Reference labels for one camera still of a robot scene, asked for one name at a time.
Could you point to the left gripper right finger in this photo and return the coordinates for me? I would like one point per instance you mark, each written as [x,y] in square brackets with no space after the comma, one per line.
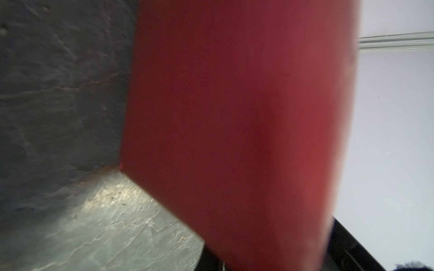
[347,254]

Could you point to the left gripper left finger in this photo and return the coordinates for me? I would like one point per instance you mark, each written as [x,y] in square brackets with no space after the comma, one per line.
[208,261]

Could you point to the dark red wrapping paper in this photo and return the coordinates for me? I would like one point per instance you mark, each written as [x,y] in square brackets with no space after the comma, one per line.
[237,122]

